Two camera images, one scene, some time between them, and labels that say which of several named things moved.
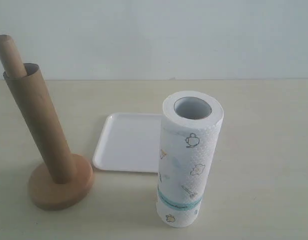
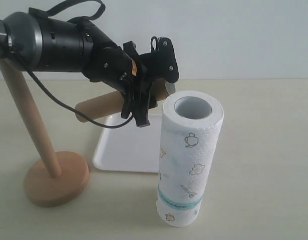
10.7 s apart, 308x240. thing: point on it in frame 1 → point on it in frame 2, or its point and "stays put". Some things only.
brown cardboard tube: [32, 94] → [111, 104]
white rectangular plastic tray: [129, 142] stays put
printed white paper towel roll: [191, 122] stays put
